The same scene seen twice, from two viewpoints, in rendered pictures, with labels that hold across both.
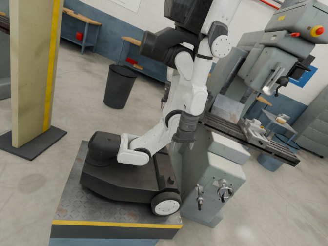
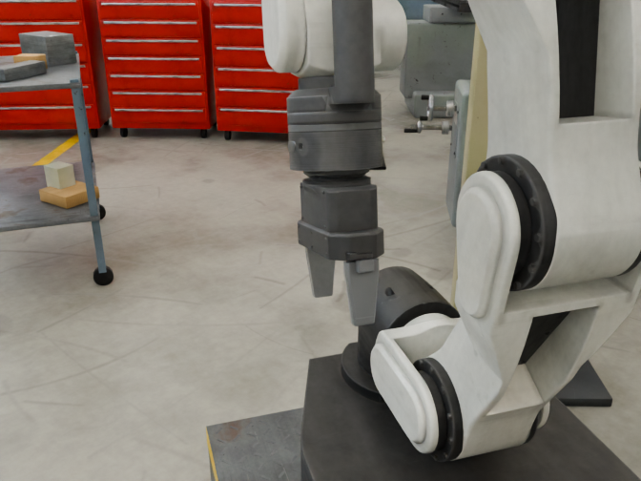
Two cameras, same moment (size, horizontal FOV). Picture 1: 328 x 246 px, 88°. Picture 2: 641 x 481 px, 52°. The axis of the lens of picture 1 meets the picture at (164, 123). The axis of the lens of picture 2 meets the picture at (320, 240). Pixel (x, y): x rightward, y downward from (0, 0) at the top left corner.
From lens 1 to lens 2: 109 cm
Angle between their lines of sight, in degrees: 84
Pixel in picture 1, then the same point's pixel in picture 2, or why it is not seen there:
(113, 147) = (381, 321)
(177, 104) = (506, 123)
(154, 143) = (465, 353)
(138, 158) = (403, 396)
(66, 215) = (221, 442)
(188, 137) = (318, 223)
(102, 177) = (313, 400)
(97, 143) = not seen: hidden behind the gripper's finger
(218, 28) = not seen: outside the picture
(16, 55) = (472, 98)
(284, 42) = not seen: outside the picture
